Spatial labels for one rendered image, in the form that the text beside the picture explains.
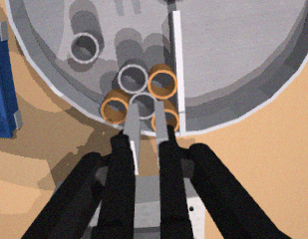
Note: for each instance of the bronze bushing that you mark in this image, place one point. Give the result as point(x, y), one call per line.
point(170, 107)
point(162, 93)
point(109, 114)

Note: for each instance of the grey metal bushing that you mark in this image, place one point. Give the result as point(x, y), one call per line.
point(144, 112)
point(129, 87)
point(75, 50)

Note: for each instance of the blue crate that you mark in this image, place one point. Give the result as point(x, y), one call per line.
point(10, 115)

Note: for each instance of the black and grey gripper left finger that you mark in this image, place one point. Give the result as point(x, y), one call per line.
point(70, 210)

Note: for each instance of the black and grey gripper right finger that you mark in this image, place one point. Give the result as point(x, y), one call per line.
point(234, 212)

